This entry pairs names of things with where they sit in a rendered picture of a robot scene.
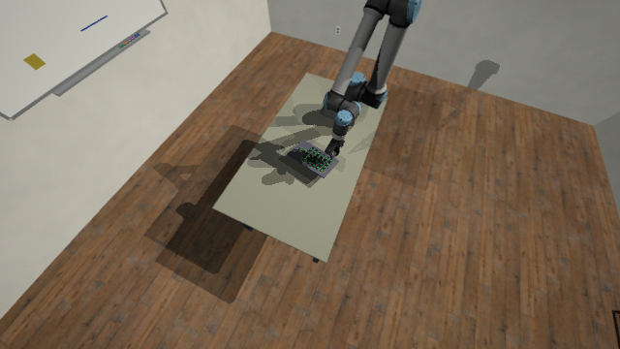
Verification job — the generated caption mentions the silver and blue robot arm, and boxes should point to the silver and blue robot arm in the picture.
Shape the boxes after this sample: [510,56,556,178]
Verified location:
[324,0,422,155]

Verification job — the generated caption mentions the grey switch panel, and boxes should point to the grey switch panel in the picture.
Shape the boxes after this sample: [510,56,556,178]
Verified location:
[288,140,339,178]

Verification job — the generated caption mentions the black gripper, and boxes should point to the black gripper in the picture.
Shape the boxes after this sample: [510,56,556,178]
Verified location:
[329,140,344,159]

